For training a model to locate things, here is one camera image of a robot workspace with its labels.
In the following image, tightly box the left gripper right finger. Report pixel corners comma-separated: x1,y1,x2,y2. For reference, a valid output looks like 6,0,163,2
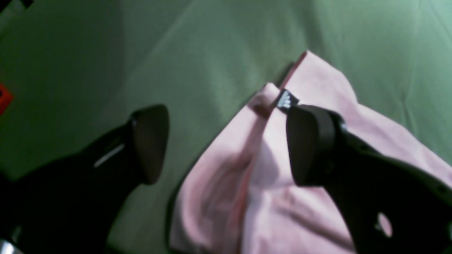
286,105,452,254

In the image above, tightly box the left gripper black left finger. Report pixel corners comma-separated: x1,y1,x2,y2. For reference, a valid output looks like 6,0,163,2
0,104,170,254

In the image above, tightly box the pink printed t-shirt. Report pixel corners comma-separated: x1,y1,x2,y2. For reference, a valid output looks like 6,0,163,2
168,51,451,254

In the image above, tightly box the red black clamp left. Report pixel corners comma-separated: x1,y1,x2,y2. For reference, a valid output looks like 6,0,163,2
0,83,13,116

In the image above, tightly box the green table cloth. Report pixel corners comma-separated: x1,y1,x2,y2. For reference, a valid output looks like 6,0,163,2
0,0,451,254

